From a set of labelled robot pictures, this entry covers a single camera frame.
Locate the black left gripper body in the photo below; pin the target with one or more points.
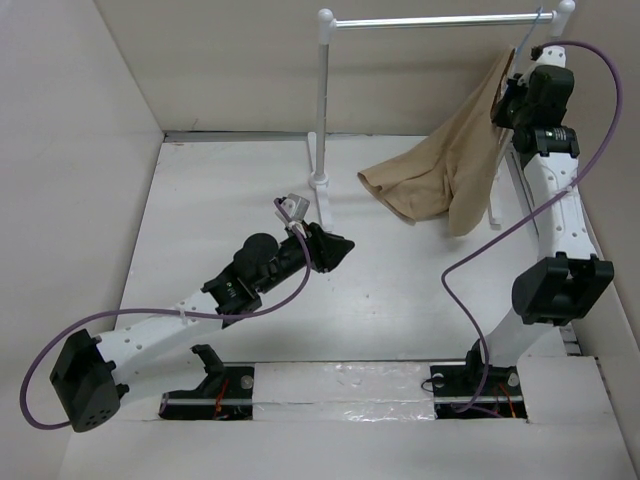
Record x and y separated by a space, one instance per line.
292 257

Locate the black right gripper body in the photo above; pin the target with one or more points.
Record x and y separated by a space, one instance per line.
512 109

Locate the blue wire hanger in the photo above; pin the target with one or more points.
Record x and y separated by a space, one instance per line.
520 48

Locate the beige t shirt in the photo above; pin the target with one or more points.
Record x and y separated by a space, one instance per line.
452 170

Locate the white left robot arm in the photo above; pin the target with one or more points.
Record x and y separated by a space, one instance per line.
92 376

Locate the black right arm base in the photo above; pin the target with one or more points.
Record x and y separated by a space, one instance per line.
460 393

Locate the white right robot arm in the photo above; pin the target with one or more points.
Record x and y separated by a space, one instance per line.
568 277

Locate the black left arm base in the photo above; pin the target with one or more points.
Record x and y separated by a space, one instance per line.
225 393

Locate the white clothes rack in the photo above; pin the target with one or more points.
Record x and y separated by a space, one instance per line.
400 67

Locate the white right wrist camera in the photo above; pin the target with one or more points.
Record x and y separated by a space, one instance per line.
544 56

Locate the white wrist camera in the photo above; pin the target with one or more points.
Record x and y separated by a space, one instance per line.
544 56
291 210

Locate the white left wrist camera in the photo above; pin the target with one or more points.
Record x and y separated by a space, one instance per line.
291 210

